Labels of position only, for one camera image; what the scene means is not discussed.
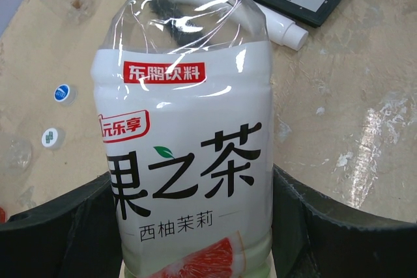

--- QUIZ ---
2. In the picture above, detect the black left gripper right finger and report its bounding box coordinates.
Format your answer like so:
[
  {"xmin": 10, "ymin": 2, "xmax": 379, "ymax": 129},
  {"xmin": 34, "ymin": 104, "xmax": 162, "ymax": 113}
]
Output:
[{"xmin": 272, "ymin": 166, "xmax": 416, "ymax": 277}]

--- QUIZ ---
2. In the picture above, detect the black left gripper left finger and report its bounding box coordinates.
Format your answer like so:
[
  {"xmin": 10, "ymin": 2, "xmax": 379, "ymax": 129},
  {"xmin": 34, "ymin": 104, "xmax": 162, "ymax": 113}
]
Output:
[{"xmin": 1, "ymin": 173, "xmax": 122, "ymax": 278}]

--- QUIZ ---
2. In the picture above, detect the white cap of clear bottle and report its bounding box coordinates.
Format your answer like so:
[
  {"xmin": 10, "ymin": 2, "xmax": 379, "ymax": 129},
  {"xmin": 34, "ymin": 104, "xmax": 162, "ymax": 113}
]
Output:
[{"xmin": 41, "ymin": 127, "xmax": 65, "ymax": 150}]

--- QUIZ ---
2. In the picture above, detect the white cap of gold bottle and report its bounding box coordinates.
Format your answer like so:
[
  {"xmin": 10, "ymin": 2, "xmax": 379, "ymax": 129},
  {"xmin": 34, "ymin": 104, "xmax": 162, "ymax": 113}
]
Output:
[{"xmin": 53, "ymin": 84, "xmax": 78, "ymax": 106}]

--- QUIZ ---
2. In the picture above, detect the green tea label bottle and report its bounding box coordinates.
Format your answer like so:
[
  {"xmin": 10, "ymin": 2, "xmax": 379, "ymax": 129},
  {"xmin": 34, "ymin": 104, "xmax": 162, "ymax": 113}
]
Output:
[{"xmin": 91, "ymin": 0, "xmax": 274, "ymax": 277}]

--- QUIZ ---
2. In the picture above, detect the gold label drink bottle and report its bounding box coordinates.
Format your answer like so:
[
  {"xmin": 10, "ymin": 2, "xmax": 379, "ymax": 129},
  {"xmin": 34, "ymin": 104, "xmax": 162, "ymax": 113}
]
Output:
[{"xmin": 0, "ymin": 207, "xmax": 7, "ymax": 224}]

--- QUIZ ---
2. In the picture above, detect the clear plastic bottle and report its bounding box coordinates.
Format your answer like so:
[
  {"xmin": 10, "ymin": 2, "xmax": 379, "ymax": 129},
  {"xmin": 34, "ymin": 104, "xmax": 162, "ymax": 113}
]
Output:
[{"xmin": 1, "ymin": 132, "xmax": 32, "ymax": 178}]

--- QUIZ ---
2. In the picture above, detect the white microphone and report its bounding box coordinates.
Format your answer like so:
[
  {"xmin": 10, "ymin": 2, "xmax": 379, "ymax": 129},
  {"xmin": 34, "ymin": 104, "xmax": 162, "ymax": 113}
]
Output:
[{"xmin": 257, "ymin": 4, "xmax": 309, "ymax": 51}]

